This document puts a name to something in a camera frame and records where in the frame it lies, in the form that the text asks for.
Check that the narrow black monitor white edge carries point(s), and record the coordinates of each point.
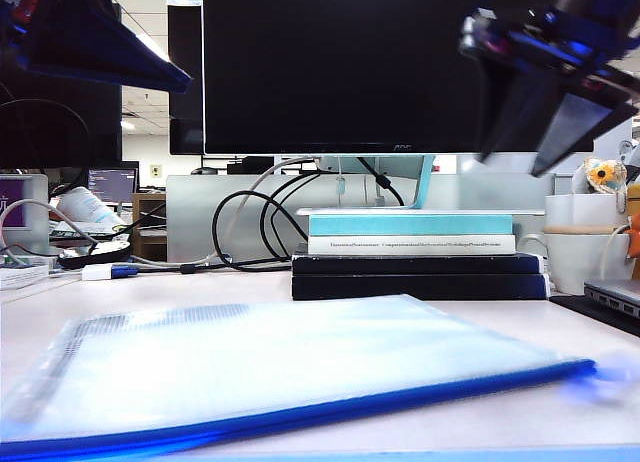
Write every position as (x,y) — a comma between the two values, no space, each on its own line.
(185,122)

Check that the teal book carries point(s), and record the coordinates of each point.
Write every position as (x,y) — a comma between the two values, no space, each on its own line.
(410,225)

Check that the transparent file bag blue zipper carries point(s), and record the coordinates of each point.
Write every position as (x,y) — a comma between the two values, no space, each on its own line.
(250,362)

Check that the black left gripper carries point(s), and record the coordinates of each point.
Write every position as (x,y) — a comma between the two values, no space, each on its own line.
(17,7)

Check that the orange and yellow toy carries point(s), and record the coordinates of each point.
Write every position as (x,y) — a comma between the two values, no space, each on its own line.
(635,242)

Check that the silver monitor purple screen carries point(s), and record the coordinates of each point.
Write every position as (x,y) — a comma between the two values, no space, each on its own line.
(35,217)

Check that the white paper stack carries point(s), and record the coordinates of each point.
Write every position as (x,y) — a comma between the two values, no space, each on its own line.
(20,277)

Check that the large black AOC monitor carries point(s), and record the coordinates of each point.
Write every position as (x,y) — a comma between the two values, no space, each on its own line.
(340,67)

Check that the small hanging charm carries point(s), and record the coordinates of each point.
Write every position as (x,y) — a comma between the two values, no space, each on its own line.
(341,187)

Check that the black round monitor base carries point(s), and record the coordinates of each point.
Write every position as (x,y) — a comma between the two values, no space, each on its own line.
(100,254)

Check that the white adapter with blue plug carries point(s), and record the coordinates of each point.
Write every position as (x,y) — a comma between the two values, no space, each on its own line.
(97,272)

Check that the brown wooden cabinet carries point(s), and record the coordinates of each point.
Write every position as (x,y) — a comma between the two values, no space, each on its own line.
(142,217)

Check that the black monitor without logo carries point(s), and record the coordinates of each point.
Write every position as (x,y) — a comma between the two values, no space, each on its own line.
(60,127)

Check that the thin dark navy book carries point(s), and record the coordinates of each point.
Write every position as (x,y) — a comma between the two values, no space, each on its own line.
(415,265)

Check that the thick dark navy book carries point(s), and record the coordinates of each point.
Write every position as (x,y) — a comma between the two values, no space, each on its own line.
(415,287)

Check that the large white mug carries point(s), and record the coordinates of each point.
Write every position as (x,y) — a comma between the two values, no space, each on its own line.
(575,262)

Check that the white book with printed spine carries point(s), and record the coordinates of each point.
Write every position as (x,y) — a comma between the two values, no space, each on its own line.
(410,250)

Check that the white and teal monitor stand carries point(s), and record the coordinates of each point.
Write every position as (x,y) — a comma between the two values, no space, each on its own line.
(425,187)

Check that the white printed bottle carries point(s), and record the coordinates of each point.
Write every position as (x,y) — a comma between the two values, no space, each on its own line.
(85,204)

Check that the beige plush with orange flower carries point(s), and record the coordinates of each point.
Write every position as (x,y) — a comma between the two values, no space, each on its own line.
(605,174)

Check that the laptop screen showing code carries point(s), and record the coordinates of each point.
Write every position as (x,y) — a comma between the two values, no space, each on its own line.
(112,184)

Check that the white board panel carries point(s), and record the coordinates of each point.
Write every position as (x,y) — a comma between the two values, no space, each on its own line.
(615,142)

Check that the silver laptop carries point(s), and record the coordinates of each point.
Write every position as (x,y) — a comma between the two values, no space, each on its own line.
(620,292)

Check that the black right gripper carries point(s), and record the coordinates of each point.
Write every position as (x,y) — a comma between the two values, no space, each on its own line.
(585,27)

